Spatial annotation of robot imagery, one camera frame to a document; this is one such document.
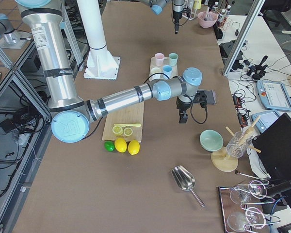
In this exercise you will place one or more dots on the lemon half slice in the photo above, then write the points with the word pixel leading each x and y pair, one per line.
pixel 127 131
pixel 117 130

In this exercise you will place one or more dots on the dark grey folded cloth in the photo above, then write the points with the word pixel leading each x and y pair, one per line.
pixel 211 97

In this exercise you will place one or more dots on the green ceramic bowl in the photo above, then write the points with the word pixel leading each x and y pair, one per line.
pixel 211 140

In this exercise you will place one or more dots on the whole yellow lemon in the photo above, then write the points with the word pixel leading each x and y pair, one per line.
pixel 133 147
pixel 120 145

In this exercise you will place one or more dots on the light blue plastic cup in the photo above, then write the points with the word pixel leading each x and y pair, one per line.
pixel 167 70

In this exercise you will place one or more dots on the metal muddler black tip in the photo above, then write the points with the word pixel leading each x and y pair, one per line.
pixel 206 13

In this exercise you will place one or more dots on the wooden mug tree stand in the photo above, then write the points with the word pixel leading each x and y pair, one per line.
pixel 226 159

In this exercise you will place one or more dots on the pink plastic cup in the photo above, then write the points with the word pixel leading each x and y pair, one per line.
pixel 159 59

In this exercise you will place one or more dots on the aluminium frame post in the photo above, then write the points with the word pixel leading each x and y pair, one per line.
pixel 250 18

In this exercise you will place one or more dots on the pink bowl with ice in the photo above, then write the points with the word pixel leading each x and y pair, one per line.
pixel 207 21

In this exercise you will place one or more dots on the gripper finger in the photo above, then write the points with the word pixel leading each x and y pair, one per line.
pixel 185 118
pixel 180 117
pixel 175 27

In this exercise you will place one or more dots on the yellow plastic knife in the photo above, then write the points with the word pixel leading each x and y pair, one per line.
pixel 129 125

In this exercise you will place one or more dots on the wooden cutting board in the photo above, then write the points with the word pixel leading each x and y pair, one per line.
pixel 129 115

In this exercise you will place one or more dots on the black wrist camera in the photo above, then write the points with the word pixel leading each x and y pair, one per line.
pixel 201 98

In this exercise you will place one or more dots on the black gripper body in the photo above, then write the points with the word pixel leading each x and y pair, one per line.
pixel 182 105
pixel 176 13

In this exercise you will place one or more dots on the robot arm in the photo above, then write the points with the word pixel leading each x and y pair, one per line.
pixel 157 7
pixel 122 40

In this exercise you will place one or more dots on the pale yellow plastic cup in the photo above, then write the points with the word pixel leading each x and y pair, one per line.
pixel 155 73

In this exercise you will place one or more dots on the green lime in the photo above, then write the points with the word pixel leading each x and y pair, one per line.
pixel 109 146

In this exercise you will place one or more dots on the blue teach pendant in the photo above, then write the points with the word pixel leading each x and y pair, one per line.
pixel 273 95
pixel 267 118

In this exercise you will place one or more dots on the clear textured glass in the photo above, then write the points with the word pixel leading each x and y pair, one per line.
pixel 238 145

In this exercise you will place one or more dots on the metal glass rack tray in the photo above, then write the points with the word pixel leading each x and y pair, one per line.
pixel 241 207

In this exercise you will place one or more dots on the black monitor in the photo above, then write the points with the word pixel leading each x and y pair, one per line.
pixel 275 146

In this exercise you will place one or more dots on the upside-down wine glass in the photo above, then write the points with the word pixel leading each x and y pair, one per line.
pixel 246 222
pixel 243 193

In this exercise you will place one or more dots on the mint green plastic cup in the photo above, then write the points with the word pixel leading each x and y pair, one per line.
pixel 173 59

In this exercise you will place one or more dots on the cream rabbit tray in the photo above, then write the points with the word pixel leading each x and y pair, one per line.
pixel 166 62

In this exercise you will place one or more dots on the metal ice scoop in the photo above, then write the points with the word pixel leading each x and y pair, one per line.
pixel 186 182

